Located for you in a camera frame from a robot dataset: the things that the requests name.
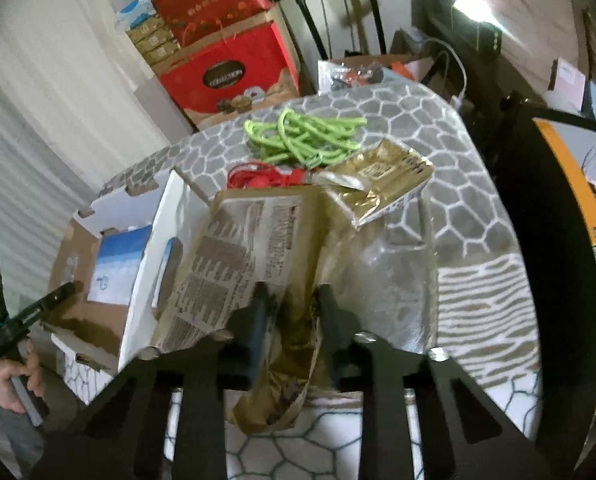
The red patterned gift box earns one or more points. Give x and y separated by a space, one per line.
203 5

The black electronic device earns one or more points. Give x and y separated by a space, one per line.
490 40

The stack of gold boxes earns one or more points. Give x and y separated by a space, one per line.
145 29

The plastic bag of small parts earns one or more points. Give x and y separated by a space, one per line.
348 75

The brown cardboard carton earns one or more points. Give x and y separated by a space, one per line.
284 35

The gold snack packet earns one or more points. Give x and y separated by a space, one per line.
378 185
238 260

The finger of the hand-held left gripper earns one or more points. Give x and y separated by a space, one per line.
53 301

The tan flat carton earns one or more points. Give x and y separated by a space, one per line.
155 42
165 55

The blue and white small box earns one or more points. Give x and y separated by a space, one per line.
118 265

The red gift bag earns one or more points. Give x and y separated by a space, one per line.
203 77

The clear plastic bag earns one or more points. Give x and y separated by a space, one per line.
383 285

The grey patterned blanket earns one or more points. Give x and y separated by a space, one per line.
458 200

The white hexagon print cardboard box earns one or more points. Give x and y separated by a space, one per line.
145 280

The blue and white tissue pack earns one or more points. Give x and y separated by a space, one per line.
135 10

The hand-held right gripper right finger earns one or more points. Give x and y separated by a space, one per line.
330 325

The pink box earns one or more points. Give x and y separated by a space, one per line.
568 80

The person's left hand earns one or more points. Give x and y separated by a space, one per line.
9 387

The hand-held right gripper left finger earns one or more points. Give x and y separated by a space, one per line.
259 317

